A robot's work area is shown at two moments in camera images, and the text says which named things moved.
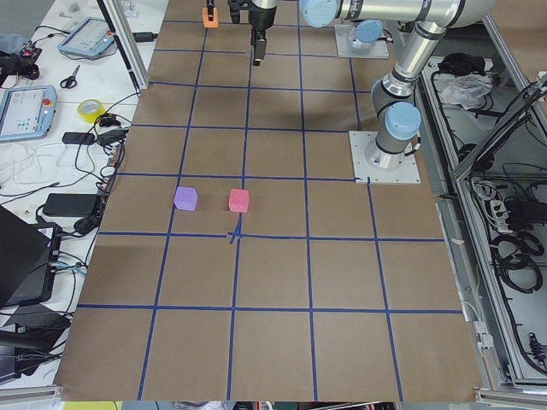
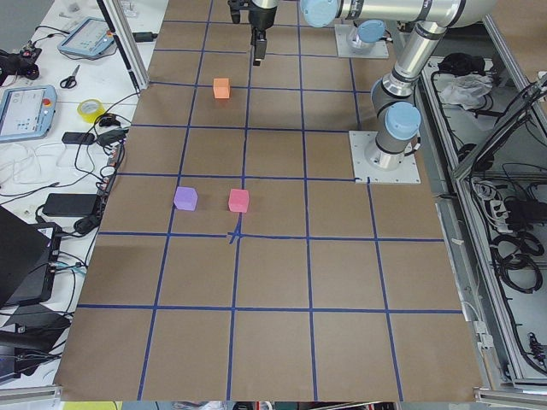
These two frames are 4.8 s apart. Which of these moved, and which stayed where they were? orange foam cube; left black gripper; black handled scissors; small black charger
Moved: orange foam cube
Stayed: left black gripper; small black charger; black handled scissors
